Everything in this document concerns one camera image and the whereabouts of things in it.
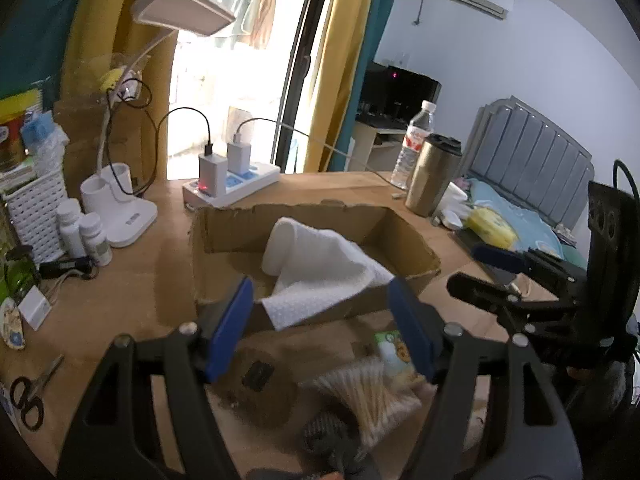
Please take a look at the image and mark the steel travel tumbler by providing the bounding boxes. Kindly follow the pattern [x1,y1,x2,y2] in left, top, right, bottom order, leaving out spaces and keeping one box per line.
[405,133,462,218]

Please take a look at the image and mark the black scissors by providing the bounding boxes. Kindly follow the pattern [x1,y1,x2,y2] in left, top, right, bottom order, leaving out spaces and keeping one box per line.
[10,354,64,432]

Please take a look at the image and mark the white textured towel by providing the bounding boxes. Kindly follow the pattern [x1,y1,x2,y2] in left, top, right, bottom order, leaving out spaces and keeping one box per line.
[262,217,394,330]

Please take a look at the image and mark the brown cardboard box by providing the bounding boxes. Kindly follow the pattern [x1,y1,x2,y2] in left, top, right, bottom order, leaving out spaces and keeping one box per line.
[191,200,440,333]

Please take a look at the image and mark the white woven plastic basket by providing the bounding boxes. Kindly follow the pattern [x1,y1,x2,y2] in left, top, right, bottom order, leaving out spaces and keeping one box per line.
[2,168,68,264]

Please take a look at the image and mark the black flashlight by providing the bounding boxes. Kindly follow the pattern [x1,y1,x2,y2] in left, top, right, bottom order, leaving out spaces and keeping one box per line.
[38,256,96,280]

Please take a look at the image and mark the white charger with black cable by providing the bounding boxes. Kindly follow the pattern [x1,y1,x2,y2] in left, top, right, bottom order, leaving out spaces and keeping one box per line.
[198,143,228,198]

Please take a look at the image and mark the white pill bottle left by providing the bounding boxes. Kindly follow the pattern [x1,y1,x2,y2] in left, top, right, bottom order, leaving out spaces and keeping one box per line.
[56,198,87,258]

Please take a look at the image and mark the white desk lamp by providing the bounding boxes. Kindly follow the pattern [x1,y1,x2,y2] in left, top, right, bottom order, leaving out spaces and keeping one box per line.
[79,0,238,250]

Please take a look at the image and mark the black monitor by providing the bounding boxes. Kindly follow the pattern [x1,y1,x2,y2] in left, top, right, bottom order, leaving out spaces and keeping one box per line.
[356,62,442,129]

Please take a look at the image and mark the clear water bottle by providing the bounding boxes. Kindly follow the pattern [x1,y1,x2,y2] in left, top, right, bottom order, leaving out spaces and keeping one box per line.
[390,100,436,190]

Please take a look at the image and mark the white pill bottle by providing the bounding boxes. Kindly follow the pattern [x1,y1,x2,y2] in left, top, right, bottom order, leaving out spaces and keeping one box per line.
[79,212,113,268]
[56,198,87,258]

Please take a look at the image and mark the red yellow can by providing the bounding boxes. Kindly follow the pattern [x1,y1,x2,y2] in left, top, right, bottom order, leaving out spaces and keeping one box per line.
[0,88,42,172]

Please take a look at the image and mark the small white adapter box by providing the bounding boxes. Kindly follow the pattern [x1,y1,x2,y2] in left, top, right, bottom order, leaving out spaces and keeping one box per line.
[18,285,52,330]

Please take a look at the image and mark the grey bed headboard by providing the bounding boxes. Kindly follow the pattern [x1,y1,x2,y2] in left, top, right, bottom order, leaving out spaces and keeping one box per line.
[458,96,594,230]

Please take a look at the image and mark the teal curtain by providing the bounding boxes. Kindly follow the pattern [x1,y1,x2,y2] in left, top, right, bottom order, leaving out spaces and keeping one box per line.
[1,0,79,101]

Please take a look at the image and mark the white power strip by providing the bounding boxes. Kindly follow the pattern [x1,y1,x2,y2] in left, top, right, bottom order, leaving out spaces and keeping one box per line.
[182,162,281,210]

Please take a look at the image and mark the yellow tissue pack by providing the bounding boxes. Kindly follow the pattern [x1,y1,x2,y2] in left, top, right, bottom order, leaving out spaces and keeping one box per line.
[465,207,518,250]

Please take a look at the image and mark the white pill bottle right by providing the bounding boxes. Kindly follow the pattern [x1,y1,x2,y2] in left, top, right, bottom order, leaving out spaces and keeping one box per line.
[79,212,113,268]

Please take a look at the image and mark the yellow curtain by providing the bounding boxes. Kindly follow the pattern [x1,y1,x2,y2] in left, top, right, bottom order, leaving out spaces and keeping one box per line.
[61,0,372,172]

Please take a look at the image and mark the brown fuzzy plush pouch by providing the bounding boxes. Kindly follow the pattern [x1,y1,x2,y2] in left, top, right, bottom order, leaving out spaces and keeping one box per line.
[213,348,298,429]

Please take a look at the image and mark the cotton swab zip bag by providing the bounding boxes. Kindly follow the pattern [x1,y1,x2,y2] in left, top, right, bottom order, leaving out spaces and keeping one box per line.
[299,356,422,451]

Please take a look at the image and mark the cartoon tissue packet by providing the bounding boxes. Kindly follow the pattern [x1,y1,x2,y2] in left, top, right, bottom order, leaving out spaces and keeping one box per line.
[374,330,421,387]

